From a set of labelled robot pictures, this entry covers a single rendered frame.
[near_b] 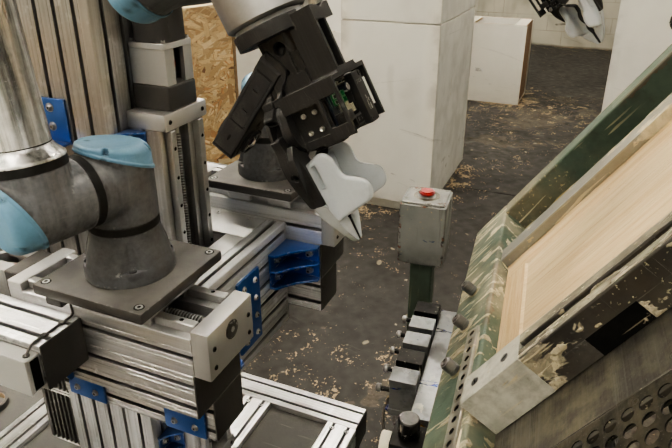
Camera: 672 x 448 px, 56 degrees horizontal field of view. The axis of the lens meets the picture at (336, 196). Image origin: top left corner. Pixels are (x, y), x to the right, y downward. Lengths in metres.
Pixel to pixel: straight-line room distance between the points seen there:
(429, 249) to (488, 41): 4.55
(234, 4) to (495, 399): 0.68
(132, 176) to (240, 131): 0.45
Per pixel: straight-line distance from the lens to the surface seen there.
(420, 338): 1.39
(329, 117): 0.54
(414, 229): 1.62
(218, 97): 2.90
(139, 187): 1.03
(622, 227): 1.12
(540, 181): 1.60
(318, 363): 2.54
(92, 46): 1.20
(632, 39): 4.78
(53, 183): 0.96
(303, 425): 1.99
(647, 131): 1.32
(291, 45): 0.56
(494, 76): 6.12
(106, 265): 1.08
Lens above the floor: 1.59
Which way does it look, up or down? 24 degrees down
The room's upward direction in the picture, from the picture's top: straight up
